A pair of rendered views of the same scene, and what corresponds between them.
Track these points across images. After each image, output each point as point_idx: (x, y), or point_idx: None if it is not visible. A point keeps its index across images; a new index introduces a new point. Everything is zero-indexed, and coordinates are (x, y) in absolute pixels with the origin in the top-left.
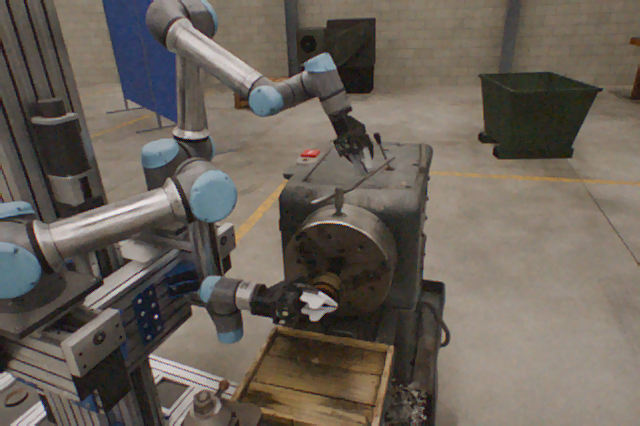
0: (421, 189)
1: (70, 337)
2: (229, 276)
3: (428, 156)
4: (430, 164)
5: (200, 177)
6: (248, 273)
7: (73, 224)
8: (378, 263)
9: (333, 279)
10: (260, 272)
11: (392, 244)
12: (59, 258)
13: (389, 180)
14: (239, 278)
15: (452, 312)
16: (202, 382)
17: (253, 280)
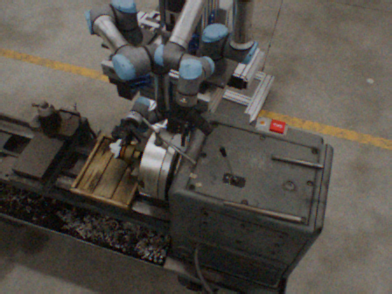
0: (191, 198)
1: (106, 60)
2: (378, 162)
3: (276, 222)
4: (272, 227)
5: (118, 54)
6: (387, 177)
7: (103, 27)
8: (136, 175)
9: (129, 153)
10: (391, 186)
11: (157, 186)
12: (98, 33)
13: (207, 177)
14: (377, 171)
15: None
16: None
17: (376, 182)
